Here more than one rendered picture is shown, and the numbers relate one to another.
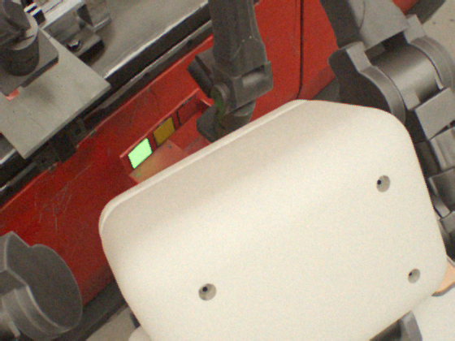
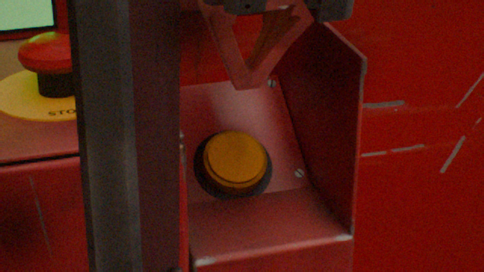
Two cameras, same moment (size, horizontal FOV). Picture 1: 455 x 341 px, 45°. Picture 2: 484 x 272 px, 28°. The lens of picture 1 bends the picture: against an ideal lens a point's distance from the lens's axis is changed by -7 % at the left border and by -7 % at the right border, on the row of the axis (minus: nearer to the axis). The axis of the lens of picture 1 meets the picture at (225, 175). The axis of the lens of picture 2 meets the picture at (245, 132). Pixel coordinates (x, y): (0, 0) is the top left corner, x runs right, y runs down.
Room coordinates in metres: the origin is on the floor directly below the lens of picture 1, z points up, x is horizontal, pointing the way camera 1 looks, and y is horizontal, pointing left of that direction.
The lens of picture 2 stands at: (0.15, -0.18, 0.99)
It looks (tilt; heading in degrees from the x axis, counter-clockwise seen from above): 27 degrees down; 22
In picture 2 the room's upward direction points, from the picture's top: straight up
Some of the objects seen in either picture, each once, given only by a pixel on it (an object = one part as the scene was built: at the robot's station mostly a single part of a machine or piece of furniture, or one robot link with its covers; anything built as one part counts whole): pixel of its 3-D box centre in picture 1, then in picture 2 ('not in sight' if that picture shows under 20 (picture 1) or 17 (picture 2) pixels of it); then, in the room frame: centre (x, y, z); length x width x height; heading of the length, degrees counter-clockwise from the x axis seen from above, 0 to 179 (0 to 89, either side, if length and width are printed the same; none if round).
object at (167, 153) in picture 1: (196, 170); (144, 123); (0.59, 0.05, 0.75); 0.20 x 0.16 x 0.18; 129
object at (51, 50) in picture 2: not in sight; (57, 71); (0.55, 0.08, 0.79); 0.04 x 0.04 x 0.04
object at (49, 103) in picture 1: (26, 81); not in sight; (0.67, 0.31, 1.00); 0.26 x 0.18 x 0.01; 37
